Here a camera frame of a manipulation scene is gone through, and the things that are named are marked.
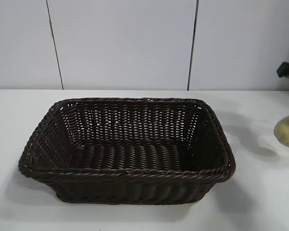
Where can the dark brown wicker basket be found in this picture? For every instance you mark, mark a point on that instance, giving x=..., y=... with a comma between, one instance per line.
x=135, y=156

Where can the pale yellow egg yolk pastry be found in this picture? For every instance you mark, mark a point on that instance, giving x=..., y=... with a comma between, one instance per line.
x=285, y=134

